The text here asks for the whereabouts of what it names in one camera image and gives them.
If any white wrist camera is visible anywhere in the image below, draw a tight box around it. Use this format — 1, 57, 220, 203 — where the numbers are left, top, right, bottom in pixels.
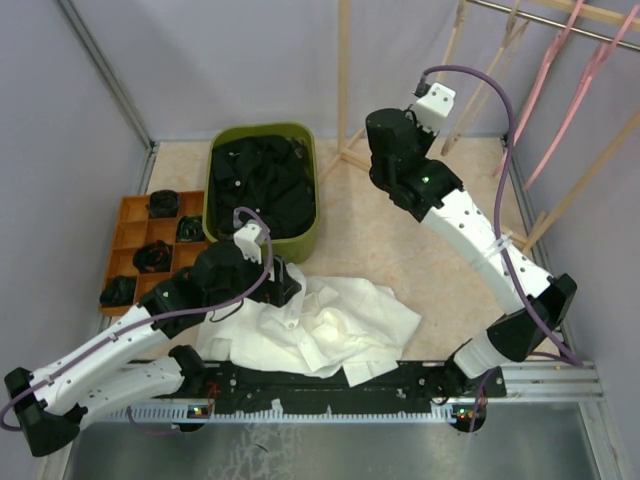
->
409, 82, 456, 135
233, 221, 266, 264

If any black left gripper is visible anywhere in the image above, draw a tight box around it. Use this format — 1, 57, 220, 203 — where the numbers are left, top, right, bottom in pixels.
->
207, 244, 301, 310

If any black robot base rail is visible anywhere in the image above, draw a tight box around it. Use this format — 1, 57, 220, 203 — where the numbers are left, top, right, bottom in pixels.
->
149, 357, 506, 416

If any black garment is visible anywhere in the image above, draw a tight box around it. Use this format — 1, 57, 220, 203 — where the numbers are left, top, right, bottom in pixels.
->
207, 135, 315, 240

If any black rolled belt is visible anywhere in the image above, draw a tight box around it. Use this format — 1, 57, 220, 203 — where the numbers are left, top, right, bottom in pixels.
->
132, 240, 172, 274
99, 275, 137, 308

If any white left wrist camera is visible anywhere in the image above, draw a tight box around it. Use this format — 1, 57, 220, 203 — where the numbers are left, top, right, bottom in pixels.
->
233, 221, 266, 264

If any black rolled belt front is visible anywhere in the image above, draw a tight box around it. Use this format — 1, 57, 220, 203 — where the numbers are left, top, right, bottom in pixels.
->
99, 275, 137, 308

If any pink hanger with plaid shirt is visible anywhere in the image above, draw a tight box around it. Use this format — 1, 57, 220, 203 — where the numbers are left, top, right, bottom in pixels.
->
492, 0, 586, 176

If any green plastic basket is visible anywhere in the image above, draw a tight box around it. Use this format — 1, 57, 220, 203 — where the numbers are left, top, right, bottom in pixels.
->
203, 122, 320, 264

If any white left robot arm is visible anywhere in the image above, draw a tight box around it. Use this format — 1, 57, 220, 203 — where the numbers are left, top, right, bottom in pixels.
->
3, 242, 304, 457

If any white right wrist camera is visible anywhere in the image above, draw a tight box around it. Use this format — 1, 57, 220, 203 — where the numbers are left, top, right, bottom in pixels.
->
409, 82, 456, 135

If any beige wooden hanger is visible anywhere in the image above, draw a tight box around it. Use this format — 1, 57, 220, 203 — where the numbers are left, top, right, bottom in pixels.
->
441, 1, 529, 156
442, 0, 467, 64

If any cream white garment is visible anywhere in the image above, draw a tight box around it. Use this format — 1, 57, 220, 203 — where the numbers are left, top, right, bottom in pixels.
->
196, 264, 421, 387

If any pink plastic hanger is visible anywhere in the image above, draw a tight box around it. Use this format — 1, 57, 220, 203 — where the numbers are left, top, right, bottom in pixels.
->
524, 4, 639, 191

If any orange compartment tray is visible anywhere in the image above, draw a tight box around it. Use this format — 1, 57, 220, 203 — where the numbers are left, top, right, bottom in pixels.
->
99, 191, 209, 317

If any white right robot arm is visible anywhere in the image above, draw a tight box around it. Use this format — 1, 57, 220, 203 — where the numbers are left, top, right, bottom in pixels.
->
365, 108, 577, 397

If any wooden rack frame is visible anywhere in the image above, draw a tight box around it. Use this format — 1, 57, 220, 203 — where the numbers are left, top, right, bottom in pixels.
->
319, 1, 639, 253

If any metal hanging rod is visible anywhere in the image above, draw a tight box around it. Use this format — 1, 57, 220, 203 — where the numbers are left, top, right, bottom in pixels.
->
470, 0, 625, 42

